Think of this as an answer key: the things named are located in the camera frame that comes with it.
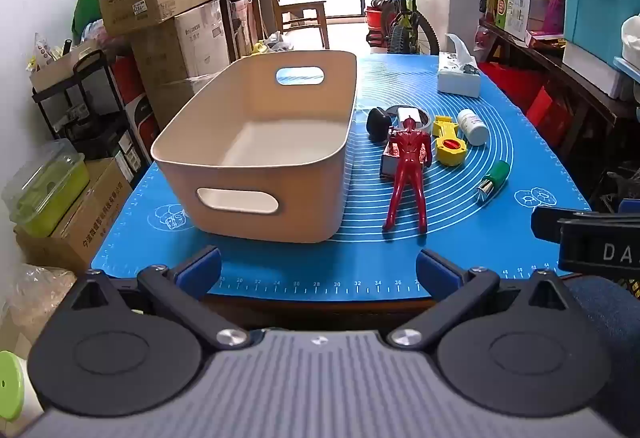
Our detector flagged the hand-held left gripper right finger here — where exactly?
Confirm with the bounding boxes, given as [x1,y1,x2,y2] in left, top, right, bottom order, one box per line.
[386,248,576,350]

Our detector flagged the green and white carton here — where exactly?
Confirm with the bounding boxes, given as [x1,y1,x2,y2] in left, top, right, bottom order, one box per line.
[496,0,534,43]

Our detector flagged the low cardboard box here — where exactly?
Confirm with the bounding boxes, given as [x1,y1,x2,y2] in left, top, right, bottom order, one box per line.
[149,74,222,129]

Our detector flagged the dark wooden cabinet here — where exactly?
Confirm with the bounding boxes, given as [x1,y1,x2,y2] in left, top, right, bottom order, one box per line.
[212,0,264,61]

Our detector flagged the person's dark blue trouser leg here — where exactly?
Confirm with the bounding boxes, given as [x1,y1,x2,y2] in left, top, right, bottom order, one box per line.
[567,275,640,325]

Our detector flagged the red action figure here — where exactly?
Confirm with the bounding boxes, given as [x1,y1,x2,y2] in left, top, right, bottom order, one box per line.
[382,115,434,235]

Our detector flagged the yellow toy launcher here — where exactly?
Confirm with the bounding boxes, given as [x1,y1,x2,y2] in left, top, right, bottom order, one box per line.
[432,115,470,167]

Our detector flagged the black metal rack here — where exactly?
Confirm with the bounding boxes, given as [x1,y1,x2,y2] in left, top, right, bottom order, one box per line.
[31,48,137,179]

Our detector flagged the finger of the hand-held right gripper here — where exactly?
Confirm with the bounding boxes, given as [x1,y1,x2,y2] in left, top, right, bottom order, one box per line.
[531,206,566,241]

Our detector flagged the white tissue box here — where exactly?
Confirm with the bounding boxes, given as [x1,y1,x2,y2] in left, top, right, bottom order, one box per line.
[437,34,482,98]

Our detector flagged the knotted white floor bag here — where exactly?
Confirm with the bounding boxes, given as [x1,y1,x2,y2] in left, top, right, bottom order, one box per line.
[264,32,297,54]

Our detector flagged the green round stool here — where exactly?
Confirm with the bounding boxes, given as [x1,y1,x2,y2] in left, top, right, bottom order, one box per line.
[0,350,26,425]

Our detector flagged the white pill bottle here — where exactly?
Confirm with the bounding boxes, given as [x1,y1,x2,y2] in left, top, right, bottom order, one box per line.
[457,108,491,147]

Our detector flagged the dark wooden bench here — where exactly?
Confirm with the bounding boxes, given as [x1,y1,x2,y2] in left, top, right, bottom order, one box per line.
[477,20,640,199]

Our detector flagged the beige plastic basket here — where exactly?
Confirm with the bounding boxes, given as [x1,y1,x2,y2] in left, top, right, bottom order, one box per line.
[151,50,359,245]

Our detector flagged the teal storage bin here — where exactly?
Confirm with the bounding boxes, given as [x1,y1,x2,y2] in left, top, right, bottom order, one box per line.
[560,0,640,64]

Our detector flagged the large closed cardboard box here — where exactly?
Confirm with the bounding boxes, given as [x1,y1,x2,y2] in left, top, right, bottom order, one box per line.
[130,0,232,81]

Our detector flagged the blue silicone mat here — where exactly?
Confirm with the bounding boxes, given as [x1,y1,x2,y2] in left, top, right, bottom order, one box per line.
[90,52,594,303]

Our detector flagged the printed brown cardboard box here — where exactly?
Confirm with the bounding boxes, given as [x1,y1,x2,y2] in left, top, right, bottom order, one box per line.
[13,158,134,275]

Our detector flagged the red appliance box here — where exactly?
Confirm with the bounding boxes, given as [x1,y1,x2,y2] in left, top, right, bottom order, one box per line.
[110,54,161,165]

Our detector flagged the white box under bin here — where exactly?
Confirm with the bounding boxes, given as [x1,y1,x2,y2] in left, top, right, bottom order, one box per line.
[562,40,634,99]

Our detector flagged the green container with clear lid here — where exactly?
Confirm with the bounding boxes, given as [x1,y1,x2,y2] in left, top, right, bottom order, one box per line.
[2,138,91,239]

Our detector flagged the green tube with silver cap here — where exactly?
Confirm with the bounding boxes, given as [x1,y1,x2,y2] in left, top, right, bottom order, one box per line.
[476,160,511,204]

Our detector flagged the black rounded case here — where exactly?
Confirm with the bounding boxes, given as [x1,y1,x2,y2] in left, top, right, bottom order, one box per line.
[366,108,392,141]

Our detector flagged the small red white box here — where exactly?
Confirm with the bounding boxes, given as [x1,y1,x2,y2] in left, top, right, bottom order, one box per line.
[379,140,401,179]

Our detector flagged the clear plastic bag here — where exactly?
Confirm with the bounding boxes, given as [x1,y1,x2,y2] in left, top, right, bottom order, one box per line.
[0,263,77,360]

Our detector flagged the red bucket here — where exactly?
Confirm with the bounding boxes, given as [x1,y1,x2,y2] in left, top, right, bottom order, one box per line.
[363,6,389,50]

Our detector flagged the red paper bags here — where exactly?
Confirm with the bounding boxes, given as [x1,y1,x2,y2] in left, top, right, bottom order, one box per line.
[482,62,574,149]

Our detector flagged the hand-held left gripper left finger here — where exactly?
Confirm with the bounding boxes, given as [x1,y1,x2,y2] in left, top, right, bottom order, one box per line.
[67,245,252,353]

